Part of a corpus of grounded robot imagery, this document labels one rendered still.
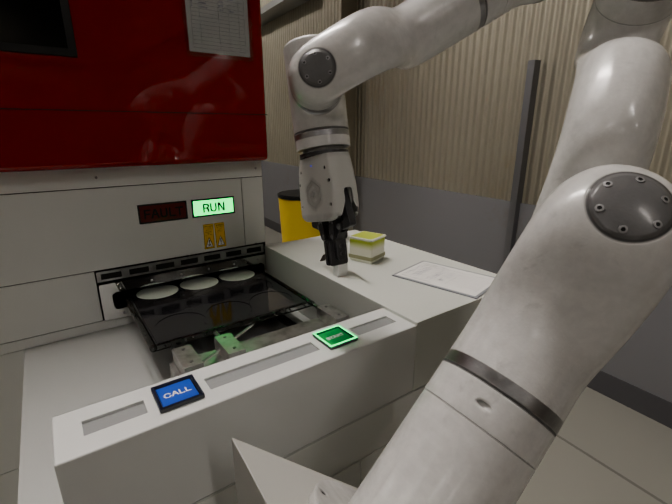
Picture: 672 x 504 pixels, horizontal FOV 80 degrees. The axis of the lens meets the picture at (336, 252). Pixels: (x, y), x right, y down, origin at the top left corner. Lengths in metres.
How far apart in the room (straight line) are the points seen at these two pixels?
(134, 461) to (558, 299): 0.50
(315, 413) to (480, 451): 0.34
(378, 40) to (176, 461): 0.59
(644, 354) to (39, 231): 2.38
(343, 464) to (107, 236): 0.74
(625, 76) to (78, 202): 1.02
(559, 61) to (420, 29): 1.87
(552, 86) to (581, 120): 1.92
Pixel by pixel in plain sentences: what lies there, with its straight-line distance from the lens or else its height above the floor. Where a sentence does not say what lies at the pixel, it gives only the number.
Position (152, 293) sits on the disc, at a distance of 1.14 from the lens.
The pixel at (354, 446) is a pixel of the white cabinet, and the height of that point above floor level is 0.77.
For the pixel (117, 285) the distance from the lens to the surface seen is 1.13.
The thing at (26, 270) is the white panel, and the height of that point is 1.00.
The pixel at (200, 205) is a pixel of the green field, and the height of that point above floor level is 1.11.
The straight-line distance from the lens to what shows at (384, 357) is 0.73.
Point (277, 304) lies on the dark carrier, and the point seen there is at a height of 0.90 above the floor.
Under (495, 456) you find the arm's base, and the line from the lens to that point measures 0.40.
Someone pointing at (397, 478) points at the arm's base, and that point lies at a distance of 0.41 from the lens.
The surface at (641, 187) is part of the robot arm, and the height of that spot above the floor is 1.26.
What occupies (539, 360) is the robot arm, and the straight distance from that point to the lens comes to 0.41.
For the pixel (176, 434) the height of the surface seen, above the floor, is 0.94.
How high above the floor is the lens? 1.30
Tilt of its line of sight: 17 degrees down
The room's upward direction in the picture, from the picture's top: straight up
